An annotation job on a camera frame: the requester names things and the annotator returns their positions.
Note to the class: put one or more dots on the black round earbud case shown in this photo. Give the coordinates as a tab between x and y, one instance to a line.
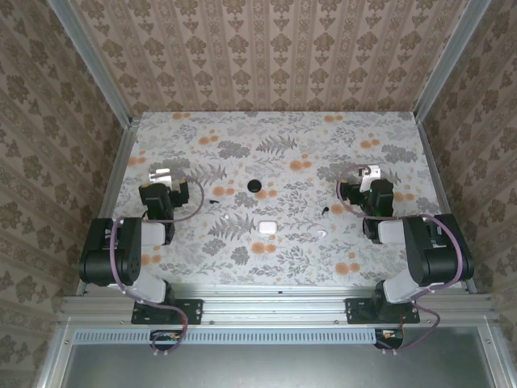
254	185

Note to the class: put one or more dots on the white earbud charging case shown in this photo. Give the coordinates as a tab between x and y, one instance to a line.
267	227

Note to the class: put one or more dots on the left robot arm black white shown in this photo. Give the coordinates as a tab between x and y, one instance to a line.
101	250

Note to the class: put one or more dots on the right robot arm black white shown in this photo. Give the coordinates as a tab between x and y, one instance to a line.
444	258

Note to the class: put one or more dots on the black connector board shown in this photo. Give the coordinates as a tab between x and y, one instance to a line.
389	337
165	337

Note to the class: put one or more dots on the grey metal sheet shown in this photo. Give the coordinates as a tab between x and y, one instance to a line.
262	368

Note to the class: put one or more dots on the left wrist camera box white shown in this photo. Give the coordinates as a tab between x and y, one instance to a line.
159	174

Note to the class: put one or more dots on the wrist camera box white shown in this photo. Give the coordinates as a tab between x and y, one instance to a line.
159	174
371	171

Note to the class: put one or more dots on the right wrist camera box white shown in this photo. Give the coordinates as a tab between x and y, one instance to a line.
371	171

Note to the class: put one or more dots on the aluminium table side rail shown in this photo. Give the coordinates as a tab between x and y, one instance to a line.
440	182
117	174

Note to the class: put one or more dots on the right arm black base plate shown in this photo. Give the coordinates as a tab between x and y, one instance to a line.
355	311

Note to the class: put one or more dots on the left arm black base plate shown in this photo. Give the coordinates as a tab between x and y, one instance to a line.
194	311

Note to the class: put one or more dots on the aluminium mounting rail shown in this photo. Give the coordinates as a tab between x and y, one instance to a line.
274	307

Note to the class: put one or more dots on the aluminium frame post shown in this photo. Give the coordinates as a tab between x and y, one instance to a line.
89	60
448	60

